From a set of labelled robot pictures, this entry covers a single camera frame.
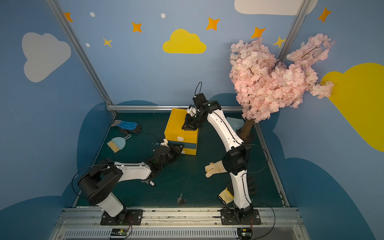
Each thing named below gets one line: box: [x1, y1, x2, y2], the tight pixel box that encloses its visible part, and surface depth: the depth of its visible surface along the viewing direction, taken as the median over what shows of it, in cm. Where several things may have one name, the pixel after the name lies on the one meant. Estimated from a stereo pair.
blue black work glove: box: [110, 119, 142, 135], surface depth 112 cm
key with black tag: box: [141, 179, 156, 187], surface depth 88 cm
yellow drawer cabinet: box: [164, 108, 200, 156], surface depth 86 cm
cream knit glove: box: [205, 160, 228, 178], surface depth 92 cm
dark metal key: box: [177, 193, 188, 204], surface depth 81 cm
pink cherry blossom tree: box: [229, 34, 335, 140], surface depth 67 cm
